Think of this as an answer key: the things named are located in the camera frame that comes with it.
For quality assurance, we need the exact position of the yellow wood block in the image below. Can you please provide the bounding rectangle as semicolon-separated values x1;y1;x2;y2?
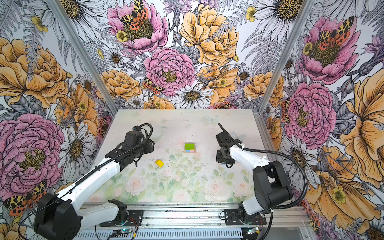
155;159;164;168

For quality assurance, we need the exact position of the green wood block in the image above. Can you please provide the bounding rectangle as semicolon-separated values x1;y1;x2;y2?
185;143;196;150

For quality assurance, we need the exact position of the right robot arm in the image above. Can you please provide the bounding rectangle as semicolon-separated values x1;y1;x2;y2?
216;132;293;225

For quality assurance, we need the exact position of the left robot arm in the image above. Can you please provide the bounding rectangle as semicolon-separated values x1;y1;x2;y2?
34;124;155;240

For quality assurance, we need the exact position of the vented metal grille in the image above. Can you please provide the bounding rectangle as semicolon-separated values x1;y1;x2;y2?
75;228;243;240

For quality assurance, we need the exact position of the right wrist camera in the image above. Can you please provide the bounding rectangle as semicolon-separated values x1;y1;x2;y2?
218;123;233;140

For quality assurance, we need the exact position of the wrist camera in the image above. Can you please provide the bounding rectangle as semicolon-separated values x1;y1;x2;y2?
132;126;142;132
218;123;233;140

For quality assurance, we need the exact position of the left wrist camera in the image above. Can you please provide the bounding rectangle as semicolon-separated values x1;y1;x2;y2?
132;126;142;132

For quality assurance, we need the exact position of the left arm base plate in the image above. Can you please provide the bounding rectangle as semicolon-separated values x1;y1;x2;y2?
121;210;144;227

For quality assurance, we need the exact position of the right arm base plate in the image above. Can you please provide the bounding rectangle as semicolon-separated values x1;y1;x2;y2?
224;209;267;226

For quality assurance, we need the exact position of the left corner aluminium post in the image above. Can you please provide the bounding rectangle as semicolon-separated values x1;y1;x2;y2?
44;0;119;115

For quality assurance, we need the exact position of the corner aluminium post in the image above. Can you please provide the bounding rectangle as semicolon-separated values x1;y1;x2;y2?
257;0;319;115
44;0;119;115

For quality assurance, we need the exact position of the aluminium rail frame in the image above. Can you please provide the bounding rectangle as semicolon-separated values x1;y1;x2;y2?
76;203;310;231

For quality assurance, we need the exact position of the right corner aluminium post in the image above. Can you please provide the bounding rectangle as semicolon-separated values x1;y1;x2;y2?
257;0;319;115

